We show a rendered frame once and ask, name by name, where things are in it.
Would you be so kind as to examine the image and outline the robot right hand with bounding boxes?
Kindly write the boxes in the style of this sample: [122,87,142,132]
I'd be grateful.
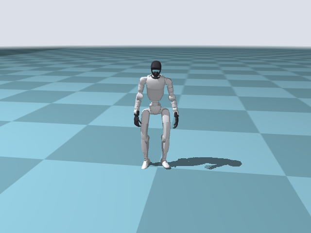
[134,111,141,127]

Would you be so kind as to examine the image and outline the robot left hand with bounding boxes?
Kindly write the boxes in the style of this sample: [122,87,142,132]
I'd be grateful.
[173,112,179,128]

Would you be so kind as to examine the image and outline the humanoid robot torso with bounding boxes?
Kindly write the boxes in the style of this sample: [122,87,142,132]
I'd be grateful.
[146,74,165,115]

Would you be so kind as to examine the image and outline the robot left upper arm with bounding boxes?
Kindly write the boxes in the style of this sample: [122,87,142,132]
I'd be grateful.
[164,77,175,101]

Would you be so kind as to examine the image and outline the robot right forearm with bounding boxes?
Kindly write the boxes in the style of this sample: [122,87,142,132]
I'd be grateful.
[134,93,141,114]

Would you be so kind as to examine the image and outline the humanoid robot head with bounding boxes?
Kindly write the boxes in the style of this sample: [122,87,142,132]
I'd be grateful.
[151,61,161,79]

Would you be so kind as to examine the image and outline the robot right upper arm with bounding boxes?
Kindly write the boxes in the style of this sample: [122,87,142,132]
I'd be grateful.
[137,77,147,100]

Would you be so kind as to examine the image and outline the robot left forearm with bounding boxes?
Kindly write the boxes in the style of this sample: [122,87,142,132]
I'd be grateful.
[171,96,179,115]

